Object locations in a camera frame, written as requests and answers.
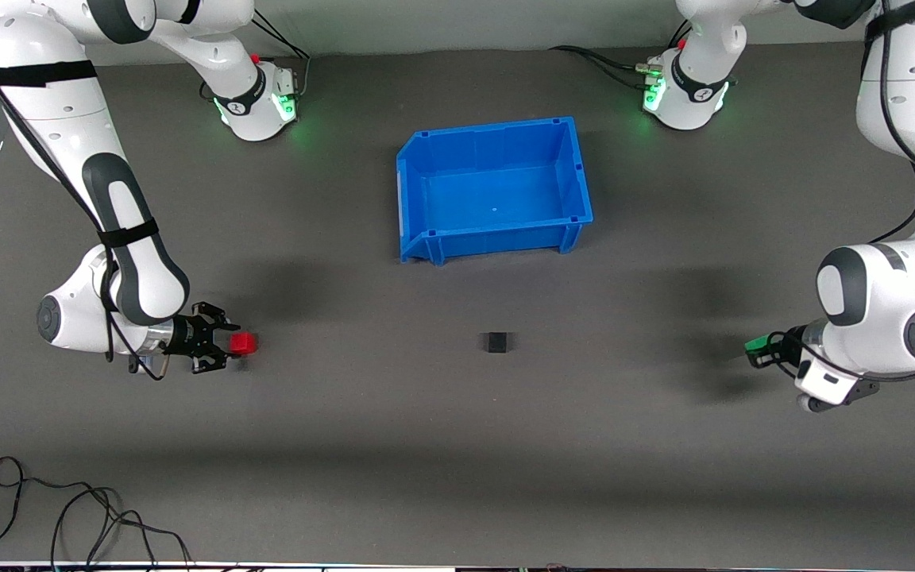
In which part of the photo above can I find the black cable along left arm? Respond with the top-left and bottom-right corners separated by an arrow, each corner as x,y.
767,0 -> 915,384

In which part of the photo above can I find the black cable along right arm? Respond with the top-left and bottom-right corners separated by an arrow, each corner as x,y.
0,16 -> 168,382

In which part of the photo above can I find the blue plastic storage bin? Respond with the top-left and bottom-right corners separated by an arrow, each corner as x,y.
396,117 -> 594,266

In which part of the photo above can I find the black arm base cable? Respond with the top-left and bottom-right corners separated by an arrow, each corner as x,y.
549,44 -> 665,90
249,10 -> 312,101

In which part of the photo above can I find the black left arm base cable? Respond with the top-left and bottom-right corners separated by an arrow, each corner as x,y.
549,44 -> 665,90

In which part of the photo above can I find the loose black floor cable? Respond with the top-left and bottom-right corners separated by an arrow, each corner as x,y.
0,456 -> 193,570

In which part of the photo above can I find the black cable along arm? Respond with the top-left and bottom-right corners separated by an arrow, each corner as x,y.
767,0 -> 915,384
0,16 -> 168,382

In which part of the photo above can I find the black right arm base cable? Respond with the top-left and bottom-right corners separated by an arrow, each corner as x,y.
249,10 -> 312,101

